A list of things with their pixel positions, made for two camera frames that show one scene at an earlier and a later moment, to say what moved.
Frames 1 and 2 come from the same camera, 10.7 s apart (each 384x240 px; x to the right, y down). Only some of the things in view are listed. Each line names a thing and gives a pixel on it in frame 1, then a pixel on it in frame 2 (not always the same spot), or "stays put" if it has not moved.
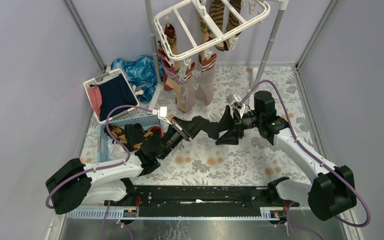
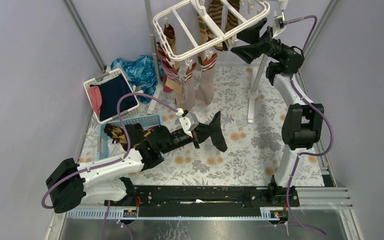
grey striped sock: (205, 89) stays put
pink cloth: (96, 98) stays put
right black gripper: (227, 123) → (251, 35)
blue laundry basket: (103, 141) stays put
